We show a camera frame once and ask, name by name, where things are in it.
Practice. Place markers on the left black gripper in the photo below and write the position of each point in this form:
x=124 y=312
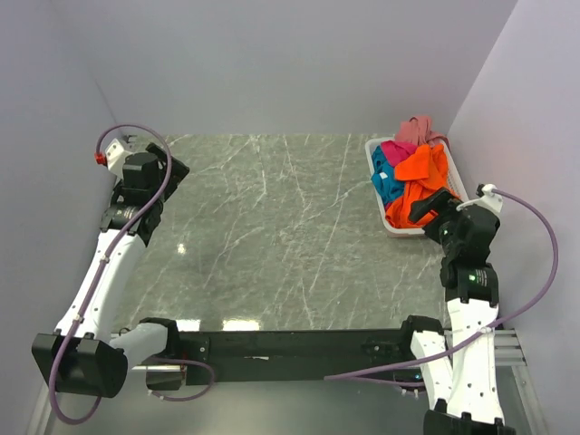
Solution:
x=178 y=172

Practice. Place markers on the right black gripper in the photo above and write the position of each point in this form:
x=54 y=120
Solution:
x=441 y=200

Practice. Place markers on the orange t shirt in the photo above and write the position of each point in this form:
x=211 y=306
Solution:
x=423 y=173

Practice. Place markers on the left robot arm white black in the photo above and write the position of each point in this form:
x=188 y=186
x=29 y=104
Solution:
x=80 y=356

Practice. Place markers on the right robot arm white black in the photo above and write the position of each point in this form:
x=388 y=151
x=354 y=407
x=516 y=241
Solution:
x=459 y=371

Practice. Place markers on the teal blue t shirt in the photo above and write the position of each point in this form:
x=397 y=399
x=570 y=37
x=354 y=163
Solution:
x=383 y=179

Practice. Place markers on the magenta t shirt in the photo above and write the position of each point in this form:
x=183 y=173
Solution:
x=397 y=151

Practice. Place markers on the dusty pink t shirt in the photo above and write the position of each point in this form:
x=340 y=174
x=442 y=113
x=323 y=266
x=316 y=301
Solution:
x=418 y=131

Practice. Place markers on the black base crossbar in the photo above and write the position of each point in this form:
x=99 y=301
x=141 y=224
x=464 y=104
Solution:
x=286 y=356

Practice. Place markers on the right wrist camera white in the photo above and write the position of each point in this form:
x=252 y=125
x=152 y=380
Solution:
x=487 y=199

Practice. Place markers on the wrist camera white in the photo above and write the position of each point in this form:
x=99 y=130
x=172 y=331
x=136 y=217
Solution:
x=114 y=156
x=487 y=199

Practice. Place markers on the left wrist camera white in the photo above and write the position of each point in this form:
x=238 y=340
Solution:
x=114 y=156

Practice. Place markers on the aluminium rail frame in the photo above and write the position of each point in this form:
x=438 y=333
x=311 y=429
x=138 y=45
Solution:
x=508 y=349

